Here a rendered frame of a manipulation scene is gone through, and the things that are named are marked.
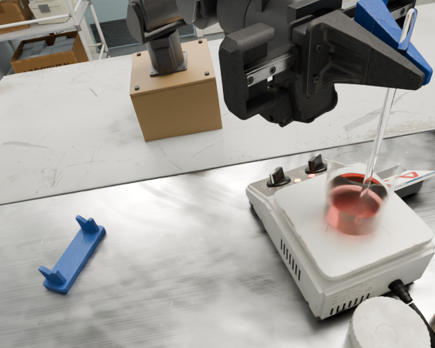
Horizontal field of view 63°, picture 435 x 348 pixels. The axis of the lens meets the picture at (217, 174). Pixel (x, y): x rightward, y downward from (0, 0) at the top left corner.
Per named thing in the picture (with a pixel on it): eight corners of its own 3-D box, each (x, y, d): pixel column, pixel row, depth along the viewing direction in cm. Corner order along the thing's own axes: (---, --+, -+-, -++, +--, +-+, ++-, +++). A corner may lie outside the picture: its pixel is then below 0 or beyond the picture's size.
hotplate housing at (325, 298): (244, 198, 51) (240, 157, 46) (324, 170, 53) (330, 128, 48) (327, 347, 36) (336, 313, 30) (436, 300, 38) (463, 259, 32)
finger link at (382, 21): (384, -11, 26) (369, 65, 30) (349, 4, 25) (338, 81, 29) (481, 13, 21) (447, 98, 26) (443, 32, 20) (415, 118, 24)
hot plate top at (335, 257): (270, 197, 41) (269, 191, 40) (361, 165, 42) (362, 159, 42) (326, 286, 32) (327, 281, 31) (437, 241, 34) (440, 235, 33)
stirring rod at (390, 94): (353, 217, 35) (405, 7, 21) (357, 214, 35) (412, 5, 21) (357, 221, 35) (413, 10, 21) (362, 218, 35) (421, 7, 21)
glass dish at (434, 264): (433, 282, 39) (440, 271, 38) (402, 243, 43) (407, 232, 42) (477, 267, 40) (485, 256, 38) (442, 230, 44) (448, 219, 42)
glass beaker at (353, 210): (337, 252, 34) (351, 192, 28) (308, 204, 38) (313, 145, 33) (403, 231, 35) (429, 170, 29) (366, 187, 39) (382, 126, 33)
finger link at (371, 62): (345, 5, 25) (335, 82, 29) (306, 22, 23) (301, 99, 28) (439, 34, 20) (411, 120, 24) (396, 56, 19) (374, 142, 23)
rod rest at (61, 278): (87, 226, 51) (77, 210, 49) (107, 230, 50) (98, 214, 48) (44, 288, 45) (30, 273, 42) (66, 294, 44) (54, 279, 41)
